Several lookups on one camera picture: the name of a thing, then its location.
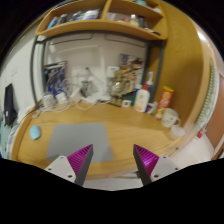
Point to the steel cup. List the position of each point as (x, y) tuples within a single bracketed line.
[(88, 88)]

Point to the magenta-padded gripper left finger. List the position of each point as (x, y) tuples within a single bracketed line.
[(61, 165)]

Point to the clear domed container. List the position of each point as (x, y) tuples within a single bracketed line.
[(48, 100)]

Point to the small white cube clock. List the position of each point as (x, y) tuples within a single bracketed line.
[(126, 103)]

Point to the golden robot figurine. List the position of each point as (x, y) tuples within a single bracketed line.
[(126, 83)]

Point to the wooden shelf unit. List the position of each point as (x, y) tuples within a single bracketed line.
[(100, 25)]

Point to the white cube charger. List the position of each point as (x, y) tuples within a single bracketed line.
[(61, 98)]

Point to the white pump lotion bottle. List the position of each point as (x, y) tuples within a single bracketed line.
[(141, 100)]

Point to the light blue computer mouse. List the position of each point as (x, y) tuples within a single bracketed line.
[(34, 132)]

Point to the white wall-mounted box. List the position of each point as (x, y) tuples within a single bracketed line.
[(113, 72)]

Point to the white mug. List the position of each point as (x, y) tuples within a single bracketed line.
[(169, 117)]

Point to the white plastic cup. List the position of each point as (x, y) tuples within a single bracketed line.
[(176, 132)]

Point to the grey mouse pad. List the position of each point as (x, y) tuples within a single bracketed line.
[(78, 138)]

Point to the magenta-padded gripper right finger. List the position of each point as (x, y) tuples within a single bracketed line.
[(163, 165)]

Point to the robot model kit box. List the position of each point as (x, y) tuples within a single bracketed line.
[(55, 78)]

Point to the red yellow snack can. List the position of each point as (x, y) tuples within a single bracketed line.
[(164, 101)]

